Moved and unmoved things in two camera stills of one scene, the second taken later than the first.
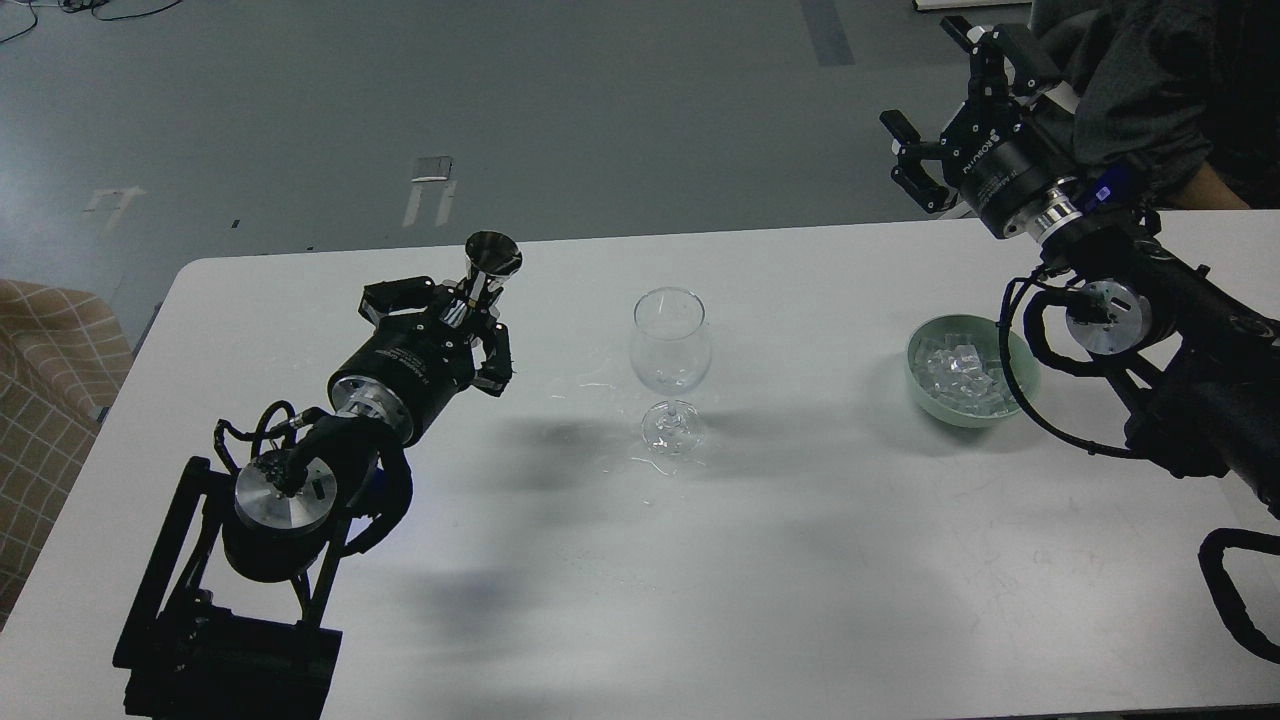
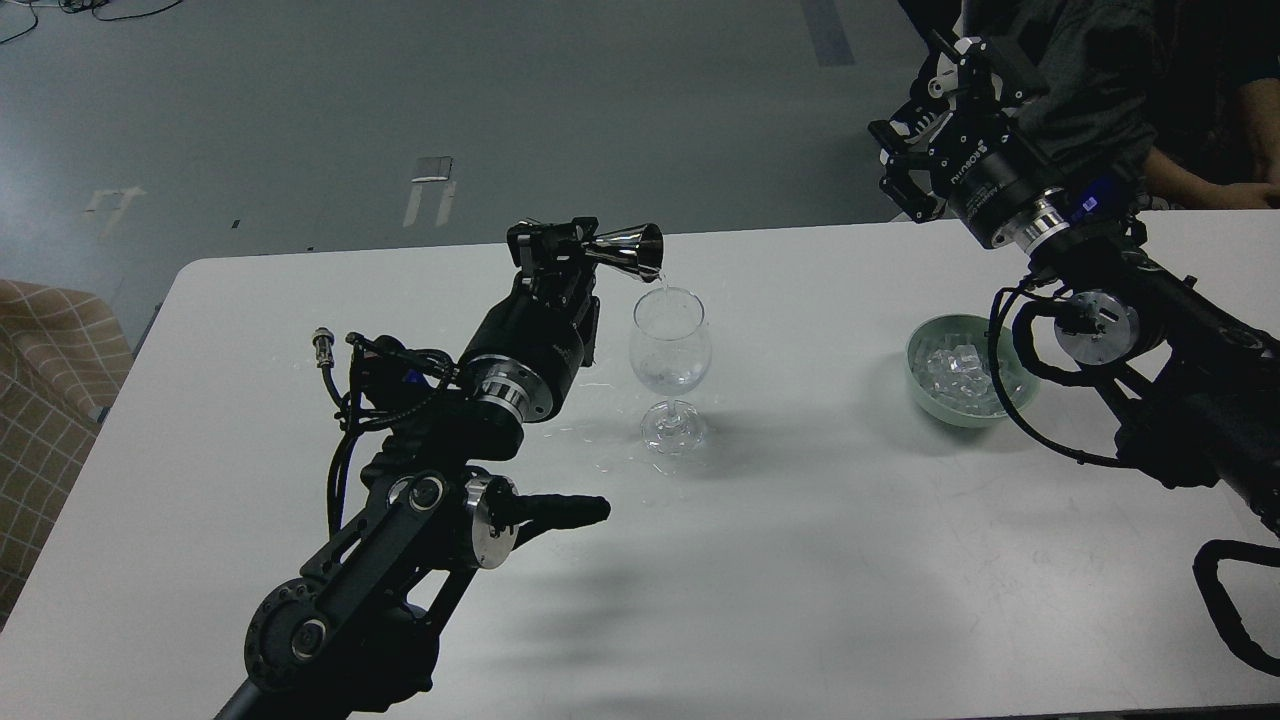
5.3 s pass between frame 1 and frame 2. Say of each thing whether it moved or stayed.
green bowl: stayed
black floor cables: stayed
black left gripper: moved
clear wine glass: stayed
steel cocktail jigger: moved
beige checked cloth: stayed
